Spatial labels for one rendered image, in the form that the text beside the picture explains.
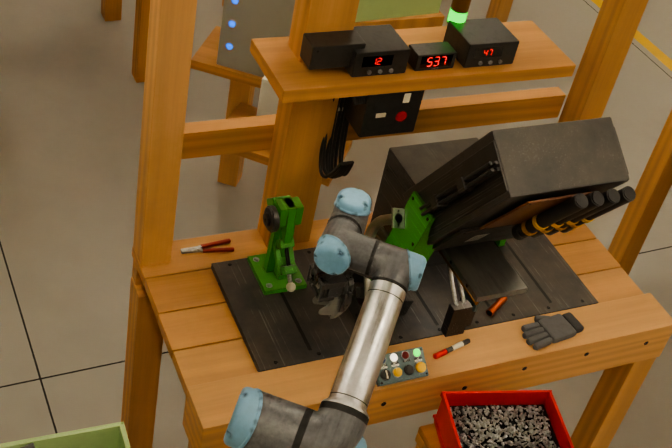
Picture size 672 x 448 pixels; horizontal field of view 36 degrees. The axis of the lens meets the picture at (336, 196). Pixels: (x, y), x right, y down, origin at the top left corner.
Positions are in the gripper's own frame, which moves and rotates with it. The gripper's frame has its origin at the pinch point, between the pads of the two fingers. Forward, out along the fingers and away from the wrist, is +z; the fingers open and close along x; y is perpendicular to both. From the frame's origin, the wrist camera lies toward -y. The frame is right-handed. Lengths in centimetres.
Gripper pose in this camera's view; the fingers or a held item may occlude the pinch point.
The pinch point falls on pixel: (334, 312)
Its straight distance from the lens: 239.7
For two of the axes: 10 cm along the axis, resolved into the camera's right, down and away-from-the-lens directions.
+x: 4.0, 6.3, -6.7
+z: -1.7, 7.6, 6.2
